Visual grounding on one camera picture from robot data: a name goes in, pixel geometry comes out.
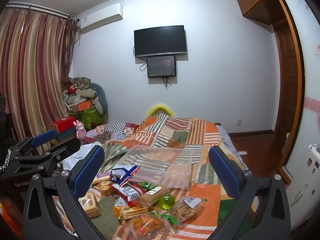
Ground red box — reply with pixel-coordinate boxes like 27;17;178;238
50;116;76;133

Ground blue white snack bag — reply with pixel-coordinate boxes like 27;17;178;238
110;164;140;187

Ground clear bag barcode cookies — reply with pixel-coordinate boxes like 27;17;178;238
169;196;207;224

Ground small black wall monitor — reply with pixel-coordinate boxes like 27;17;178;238
147;56;176;78

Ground checkered patchwork quilt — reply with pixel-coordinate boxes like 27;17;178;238
82;122;138;145

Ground yellow curved chair back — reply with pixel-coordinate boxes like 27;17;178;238
146;104;175;118

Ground green candy packet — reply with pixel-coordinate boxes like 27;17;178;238
138;181;157;191

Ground striped red gold curtain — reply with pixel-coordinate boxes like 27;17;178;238
1;8;78;140

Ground white cloth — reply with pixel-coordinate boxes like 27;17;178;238
61;141;102;170

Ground pink plush toy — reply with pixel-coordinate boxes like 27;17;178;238
73;120;87;141

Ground patchwork striped bed blanket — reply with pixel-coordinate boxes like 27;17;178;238
84;114;246;239

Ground green printed storage box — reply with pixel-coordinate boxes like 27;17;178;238
73;106;104;131

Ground purple label wafer pack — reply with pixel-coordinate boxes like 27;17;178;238
92;172;111;185

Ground wooden overhead cabinet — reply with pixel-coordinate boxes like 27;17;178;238
237;0;286;25

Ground beige square cracker pack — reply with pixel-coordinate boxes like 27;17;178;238
78;192;101;218

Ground black wall television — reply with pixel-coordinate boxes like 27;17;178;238
134;25;187;57

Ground red white snack bag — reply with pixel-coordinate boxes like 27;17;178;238
111;183;146;207

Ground green jelly cup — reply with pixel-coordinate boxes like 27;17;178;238
157;193;175;210

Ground brown wooden door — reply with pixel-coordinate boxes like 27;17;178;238
273;19;304;157

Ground white cabinet with stickers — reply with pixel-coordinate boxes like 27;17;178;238
286;144;320;230

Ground clear plastic storage bin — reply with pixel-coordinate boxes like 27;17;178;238
117;145;193;190

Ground pile of stuffed clutter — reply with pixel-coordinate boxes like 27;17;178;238
63;77;108;115

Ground white air conditioner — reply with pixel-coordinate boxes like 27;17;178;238
80;3;123;33

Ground orange fried snack bag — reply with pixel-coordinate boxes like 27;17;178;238
126;211;178;239

